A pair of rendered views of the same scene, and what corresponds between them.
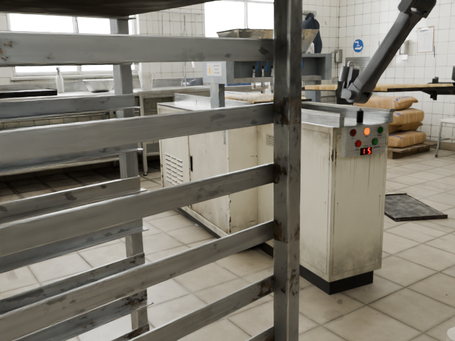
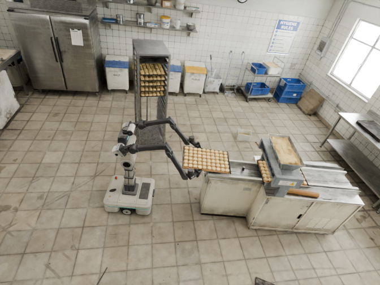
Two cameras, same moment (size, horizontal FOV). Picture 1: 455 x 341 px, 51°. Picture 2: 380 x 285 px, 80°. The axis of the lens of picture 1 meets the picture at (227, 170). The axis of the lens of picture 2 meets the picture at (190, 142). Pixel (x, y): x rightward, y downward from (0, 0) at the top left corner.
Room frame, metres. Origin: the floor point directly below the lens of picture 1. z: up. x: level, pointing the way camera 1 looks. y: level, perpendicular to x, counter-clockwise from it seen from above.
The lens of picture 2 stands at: (2.63, -2.72, 2.97)
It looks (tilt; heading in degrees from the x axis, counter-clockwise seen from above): 39 degrees down; 110
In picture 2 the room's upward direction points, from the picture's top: 10 degrees clockwise
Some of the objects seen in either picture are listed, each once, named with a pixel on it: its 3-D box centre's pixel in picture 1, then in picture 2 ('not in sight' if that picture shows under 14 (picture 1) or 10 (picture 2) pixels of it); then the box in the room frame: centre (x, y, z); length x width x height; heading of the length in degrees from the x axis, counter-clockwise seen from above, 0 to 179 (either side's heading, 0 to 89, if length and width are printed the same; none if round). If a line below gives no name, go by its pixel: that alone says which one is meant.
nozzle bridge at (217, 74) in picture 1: (267, 82); (276, 165); (2.95, -0.26, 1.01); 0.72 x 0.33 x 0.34; 116
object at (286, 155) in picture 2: not in sight; (284, 151); (2.95, -0.26, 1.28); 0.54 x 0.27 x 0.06; 116
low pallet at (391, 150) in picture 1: (377, 145); not in sight; (6.10, -1.97, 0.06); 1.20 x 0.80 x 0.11; 37
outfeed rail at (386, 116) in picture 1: (277, 103); (283, 182); (3.12, -0.34, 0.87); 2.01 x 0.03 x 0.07; 26
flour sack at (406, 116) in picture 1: (397, 115); not in sight; (5.86, -2.12, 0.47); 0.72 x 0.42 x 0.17; 130
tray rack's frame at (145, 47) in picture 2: not in sight; (150, 98); (0.65, 0.29, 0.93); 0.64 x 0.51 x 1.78; 133
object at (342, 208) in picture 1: (315, 189); (227, 190); (2.50, -0.48, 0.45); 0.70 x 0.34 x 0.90; 26
